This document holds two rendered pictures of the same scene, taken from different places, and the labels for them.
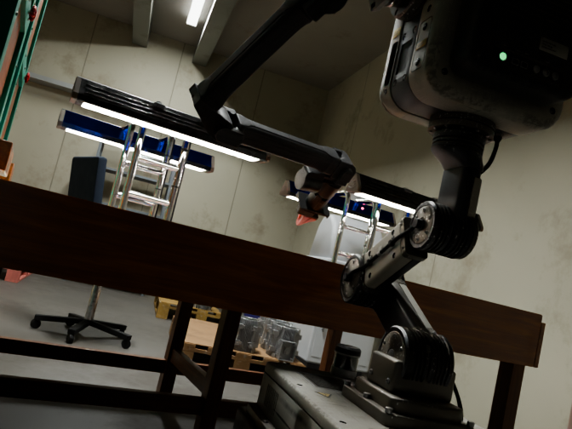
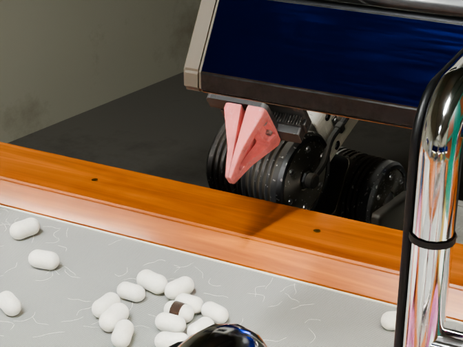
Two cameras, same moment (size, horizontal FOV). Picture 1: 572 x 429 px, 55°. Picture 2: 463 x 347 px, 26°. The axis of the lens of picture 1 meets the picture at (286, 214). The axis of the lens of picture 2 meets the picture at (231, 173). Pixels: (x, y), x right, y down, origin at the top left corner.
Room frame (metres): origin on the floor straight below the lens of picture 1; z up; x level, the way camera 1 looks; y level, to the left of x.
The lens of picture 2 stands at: (2.22, 0.71, 1.30)
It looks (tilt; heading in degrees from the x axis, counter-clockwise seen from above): 25 degrees down; 233
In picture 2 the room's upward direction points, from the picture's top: straight up
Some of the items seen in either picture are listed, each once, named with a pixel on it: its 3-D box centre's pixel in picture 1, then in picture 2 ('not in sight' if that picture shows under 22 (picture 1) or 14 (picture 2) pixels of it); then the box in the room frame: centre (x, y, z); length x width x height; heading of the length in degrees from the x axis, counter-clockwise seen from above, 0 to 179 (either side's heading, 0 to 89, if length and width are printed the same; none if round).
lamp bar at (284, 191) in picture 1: (340, 204); not in sight; (2.57, -0.24, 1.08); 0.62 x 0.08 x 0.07; 116
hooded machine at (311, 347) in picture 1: (339, 291); not in sight; (4.74, -0.59, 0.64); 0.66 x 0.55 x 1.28; 15
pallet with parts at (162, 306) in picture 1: (197, 300); not in sight; (6.03, 0.72, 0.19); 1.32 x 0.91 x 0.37; 17
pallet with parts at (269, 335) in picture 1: (231, 333); not in sight; (4.09, 0.19, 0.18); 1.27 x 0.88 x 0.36; 15
